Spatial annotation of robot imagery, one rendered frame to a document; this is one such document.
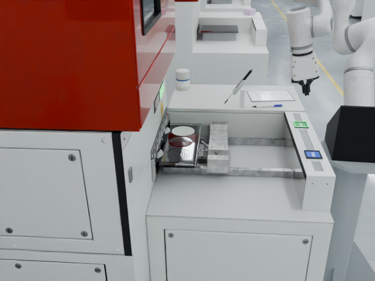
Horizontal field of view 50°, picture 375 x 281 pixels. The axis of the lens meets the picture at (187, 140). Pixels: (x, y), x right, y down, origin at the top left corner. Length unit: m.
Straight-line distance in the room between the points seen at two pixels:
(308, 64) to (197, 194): 0.65
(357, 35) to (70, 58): 1.29
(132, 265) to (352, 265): 1.31
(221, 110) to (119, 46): 0.97
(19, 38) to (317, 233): 1.07
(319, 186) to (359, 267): 0.95
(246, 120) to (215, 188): 0.46
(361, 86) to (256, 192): 0.64
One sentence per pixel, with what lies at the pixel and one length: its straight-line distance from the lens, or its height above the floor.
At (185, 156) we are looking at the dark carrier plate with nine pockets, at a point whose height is 0.90.
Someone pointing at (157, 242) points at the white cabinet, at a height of 0.70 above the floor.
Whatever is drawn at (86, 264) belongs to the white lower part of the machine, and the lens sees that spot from 1.31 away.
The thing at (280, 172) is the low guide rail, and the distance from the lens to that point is 1.60.
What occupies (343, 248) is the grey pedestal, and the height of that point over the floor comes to 0.34.
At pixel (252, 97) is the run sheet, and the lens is 1.99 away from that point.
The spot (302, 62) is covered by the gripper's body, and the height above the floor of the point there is 1.23.
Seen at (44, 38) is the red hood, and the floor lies 1.46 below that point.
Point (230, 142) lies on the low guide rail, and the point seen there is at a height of 0.83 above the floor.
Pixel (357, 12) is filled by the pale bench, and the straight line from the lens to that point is 10.14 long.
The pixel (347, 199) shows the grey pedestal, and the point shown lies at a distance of 1.93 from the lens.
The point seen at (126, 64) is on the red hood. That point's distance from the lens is 0.96.
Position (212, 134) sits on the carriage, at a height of 0.88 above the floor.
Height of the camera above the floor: 1.65
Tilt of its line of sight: 26 degrees down
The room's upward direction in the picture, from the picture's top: 1 degrees counter-clockwise
